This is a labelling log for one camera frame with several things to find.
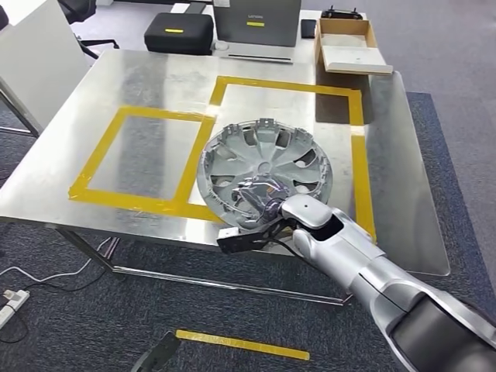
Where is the black phone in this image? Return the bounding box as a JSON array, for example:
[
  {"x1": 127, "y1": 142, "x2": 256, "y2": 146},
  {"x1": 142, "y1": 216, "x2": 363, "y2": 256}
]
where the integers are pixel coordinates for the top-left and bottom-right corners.
[{"x1": 300, "y1": 19, "x2": 318, "y2": 40}]

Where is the black robot left foot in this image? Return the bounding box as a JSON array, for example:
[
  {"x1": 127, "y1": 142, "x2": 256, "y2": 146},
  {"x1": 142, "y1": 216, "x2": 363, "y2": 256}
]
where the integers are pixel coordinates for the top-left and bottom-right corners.
[{"x1": 129, "y1": 331, "x2": 182, "y2": 372}]

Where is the steel workbench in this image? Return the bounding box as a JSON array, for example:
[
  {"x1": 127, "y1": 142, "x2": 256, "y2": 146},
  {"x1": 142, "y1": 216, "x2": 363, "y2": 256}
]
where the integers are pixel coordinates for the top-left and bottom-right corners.
[{"x1": 0, "y1": 48, "x2": 451, "y2": 309}]

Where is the yellow tape square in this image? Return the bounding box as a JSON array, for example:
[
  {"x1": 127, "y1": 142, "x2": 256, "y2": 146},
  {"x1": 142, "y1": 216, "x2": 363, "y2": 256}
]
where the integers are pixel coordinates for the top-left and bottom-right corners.
[
  {"x1": 69, "y1": 105, "x2": 223, "y2": 223},
  {"x1": 188, "y1": 75, "x2": 377, "y2": 244}
]

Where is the black floor cable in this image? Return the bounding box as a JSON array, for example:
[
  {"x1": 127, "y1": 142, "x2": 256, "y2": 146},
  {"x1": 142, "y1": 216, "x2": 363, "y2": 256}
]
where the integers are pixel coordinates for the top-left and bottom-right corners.
[
  {"x1": 0, "y1": 307, "x2": 30, "y2": 345},
  {"x1": 21, "y1": 266, "x2": 108, "y2": 295}
]

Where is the yellow floor tape strip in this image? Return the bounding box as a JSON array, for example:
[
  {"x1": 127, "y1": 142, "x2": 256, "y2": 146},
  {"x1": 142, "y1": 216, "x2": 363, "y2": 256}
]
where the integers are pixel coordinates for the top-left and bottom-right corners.
[{"x1": 175, "y1": 329, "x2": 311, "y2": 362}]

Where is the white power strip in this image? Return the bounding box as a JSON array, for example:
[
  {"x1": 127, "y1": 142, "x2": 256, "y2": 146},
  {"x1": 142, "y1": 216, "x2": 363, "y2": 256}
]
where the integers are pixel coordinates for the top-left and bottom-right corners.
[{"x1": 0, "y1": 288, "x2": 31, "y2": 330}]

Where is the black controller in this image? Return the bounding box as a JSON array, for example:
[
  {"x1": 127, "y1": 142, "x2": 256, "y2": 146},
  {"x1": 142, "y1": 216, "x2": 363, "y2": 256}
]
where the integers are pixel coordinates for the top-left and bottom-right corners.
[{"x1": 321, "y1": 5, "x2": 365, "y2": 21}]

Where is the black office chair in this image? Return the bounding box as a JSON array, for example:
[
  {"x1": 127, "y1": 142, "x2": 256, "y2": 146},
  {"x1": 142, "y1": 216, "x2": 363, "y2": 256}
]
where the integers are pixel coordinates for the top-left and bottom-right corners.
[{"x1": 58, "y1": 0, "x2": 121, "y2": 60}]

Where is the cardboard box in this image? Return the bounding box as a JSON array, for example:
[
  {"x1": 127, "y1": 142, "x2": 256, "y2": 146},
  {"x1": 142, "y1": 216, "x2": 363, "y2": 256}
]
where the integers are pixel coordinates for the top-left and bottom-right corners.
[{"x1": 313, "y1": 18, "x2": 393, "y2": 77}]

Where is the white floor cable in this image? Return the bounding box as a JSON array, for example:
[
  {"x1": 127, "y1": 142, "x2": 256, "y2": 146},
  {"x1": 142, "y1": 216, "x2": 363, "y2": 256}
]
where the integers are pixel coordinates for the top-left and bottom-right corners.
[{"x1": 0, "y1": 236, "x2": 114, "y2": 284}]

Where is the black carry case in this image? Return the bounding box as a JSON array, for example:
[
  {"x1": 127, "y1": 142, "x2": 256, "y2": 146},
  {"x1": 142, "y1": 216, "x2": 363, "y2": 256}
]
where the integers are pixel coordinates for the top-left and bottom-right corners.
[{"x1": 144, "y1": 12, "x2": 214, "y2": 57}]

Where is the white table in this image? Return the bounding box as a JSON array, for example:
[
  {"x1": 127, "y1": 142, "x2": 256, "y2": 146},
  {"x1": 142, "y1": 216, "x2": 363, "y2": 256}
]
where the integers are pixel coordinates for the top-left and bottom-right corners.
[{"x1": 0, "y1": 0, "x2": 91, "y2": 139}]

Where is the silver wheel hubcap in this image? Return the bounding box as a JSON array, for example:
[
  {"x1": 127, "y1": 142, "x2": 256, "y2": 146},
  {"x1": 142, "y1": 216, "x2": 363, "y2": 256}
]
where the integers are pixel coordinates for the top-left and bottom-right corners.
[{"x1": 196, "y1": 118, "x2": 334, "y2": 231}]

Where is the grey laptop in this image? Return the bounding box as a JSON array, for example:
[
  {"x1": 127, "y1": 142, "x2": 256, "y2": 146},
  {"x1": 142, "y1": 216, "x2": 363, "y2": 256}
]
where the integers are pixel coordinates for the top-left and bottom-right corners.
[{"x1": 211, "y1": 0, "x2": 303, "y2": 64}]

